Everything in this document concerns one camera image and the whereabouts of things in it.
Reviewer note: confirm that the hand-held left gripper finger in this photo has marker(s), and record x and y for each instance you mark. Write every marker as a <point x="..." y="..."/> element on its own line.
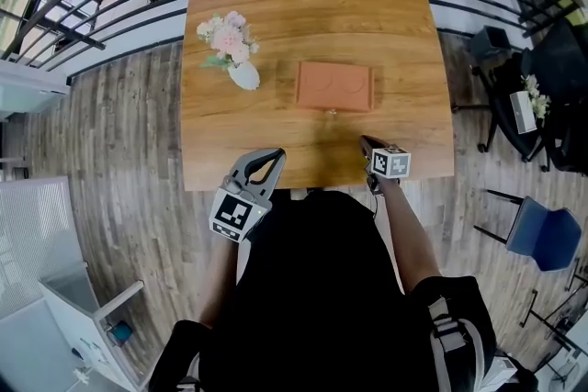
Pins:
<point x="275" y="174"/>
<point x="242" y="160"/>

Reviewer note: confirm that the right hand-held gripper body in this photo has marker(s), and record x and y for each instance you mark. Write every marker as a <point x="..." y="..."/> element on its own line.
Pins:
<point x="390" y="163"/>

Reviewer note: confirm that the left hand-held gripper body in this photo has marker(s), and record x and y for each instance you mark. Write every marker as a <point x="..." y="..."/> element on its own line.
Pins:
<point x="235" y="215"/>

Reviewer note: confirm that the terracotta box drawer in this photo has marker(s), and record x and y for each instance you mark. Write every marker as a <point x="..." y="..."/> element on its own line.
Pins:
<point x="321" y="107"/>

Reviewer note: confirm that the terracotta box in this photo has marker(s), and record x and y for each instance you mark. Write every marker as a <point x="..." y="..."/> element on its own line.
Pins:
<point x="333" y="83"/>

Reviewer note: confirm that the person's left forearm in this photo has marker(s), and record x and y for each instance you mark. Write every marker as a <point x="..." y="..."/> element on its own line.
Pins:
<point x="219" y="284"/>

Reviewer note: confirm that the person's right forearm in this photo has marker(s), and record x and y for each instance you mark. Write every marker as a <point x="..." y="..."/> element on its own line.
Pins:
<point x="409" y="238"/>

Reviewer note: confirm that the white rectangular planter box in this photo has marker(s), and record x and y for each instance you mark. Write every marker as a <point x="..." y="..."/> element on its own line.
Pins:
<point x="523" y="112"/>

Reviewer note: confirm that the white ceramic vase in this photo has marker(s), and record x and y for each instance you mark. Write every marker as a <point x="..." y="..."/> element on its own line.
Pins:
<point x="245" y="75"/>

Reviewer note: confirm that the person's black clothing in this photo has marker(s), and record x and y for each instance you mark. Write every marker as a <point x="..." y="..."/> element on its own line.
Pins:
<point x="317" y="289"/>

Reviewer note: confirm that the pink and white flower bouquet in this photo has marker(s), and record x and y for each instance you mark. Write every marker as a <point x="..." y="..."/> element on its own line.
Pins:
<point x="227" y="36"/>

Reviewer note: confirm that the black square bin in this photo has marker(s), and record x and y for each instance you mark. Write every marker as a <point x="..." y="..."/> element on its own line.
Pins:
<point x="490" y="42"/>

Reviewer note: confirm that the cream artificial flowers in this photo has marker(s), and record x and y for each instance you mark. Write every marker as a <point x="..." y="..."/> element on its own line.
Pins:
<point x="538" y="98"/>

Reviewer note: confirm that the teal small container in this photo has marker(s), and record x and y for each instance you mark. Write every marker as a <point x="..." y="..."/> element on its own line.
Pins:
<point x="120" y="332"/>

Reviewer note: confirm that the blue folding chair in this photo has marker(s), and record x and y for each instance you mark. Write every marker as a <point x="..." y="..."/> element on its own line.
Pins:
<point x="544" y="234"/>

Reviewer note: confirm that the white mesh panel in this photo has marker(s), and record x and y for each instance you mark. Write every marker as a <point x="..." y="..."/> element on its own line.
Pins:
<point x="32" y="234"/>

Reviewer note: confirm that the black metal railing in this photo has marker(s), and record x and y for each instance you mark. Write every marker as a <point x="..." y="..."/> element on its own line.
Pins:
<point x="69" y="20"/>

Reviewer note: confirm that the white cabinet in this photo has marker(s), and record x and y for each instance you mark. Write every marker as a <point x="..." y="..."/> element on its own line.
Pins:
<point x="50" y="344"/>

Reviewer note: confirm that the white side table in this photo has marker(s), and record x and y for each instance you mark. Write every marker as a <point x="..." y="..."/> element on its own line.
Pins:
<point x="27" y="87"/>

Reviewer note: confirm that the black metal frame stand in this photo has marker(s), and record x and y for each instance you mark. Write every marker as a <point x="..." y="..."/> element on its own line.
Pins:
<point x="551" y="321"/>

